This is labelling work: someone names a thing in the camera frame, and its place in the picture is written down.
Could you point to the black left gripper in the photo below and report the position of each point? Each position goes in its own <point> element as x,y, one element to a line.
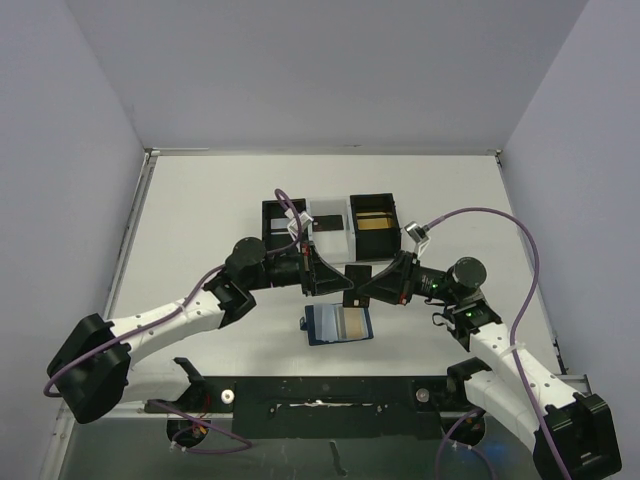
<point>307,270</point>

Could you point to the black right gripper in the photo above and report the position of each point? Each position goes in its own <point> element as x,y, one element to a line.
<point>407,278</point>

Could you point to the black card from holder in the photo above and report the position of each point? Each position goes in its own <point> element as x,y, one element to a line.
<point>359,275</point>

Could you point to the blue leather card holder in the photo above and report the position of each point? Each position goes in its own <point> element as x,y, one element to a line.
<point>319,322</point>

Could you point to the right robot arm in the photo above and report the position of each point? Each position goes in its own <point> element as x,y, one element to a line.
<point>569,434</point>

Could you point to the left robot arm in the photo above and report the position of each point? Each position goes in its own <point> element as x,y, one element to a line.
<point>90,371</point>

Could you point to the black bin with gold card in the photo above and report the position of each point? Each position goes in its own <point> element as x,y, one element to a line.
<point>375,245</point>

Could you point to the black credit card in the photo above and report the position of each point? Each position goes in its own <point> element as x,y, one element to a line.
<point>328,223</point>

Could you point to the gold credit card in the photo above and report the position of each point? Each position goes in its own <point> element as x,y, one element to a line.
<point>375,221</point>

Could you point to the black bin with silver card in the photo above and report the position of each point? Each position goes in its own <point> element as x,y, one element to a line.
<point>275,234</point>

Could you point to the silver credit card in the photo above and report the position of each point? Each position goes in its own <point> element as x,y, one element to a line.
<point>281,225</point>

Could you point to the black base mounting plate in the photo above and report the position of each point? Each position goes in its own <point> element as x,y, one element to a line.
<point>342,407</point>

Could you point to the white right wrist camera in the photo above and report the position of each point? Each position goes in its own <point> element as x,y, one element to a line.
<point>419,235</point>

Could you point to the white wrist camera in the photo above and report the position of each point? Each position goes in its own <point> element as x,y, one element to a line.
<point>298,224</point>
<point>419,235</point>

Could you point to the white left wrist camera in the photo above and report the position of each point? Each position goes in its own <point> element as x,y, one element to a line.
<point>298,224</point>

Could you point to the aluminium left side rail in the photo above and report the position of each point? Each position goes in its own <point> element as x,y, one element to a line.
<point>131,226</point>

